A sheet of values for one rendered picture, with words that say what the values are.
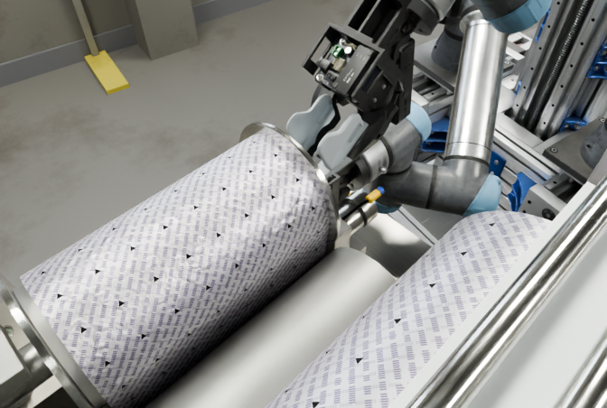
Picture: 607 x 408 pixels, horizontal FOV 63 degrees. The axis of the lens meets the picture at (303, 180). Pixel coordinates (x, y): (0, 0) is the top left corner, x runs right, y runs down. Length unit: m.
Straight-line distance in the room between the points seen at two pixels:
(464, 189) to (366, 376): 0.61
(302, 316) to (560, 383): 0.26
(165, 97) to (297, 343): 2.39
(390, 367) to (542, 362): 0.06
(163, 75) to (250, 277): 2.53
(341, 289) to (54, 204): 2.00
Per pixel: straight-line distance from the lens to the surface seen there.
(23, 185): 2.52
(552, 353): 0.23
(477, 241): 0.30
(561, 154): 1.30
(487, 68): 0.91
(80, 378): 0.41
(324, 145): 0.49
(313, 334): 0.43
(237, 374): 0.42
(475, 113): 0.87
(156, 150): 2.45
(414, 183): 0.82
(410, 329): 0.26
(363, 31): 0.50
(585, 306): 0.25
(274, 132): 0.46
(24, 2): 3.01
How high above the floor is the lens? 1.63
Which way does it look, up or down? 47 degrees down
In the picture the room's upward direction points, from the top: straight up
